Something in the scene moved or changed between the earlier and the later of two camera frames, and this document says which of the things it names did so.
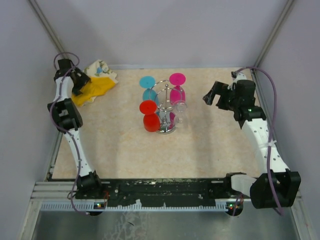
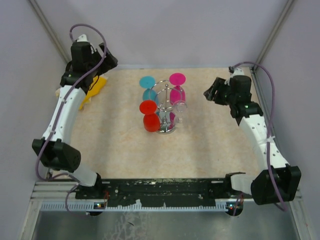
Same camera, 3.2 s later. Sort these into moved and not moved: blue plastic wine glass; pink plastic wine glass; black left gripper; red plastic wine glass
Moved: black left gripper
Not moved: blue plastic wine glass; red plastic wine glass; pink plastic wine glass
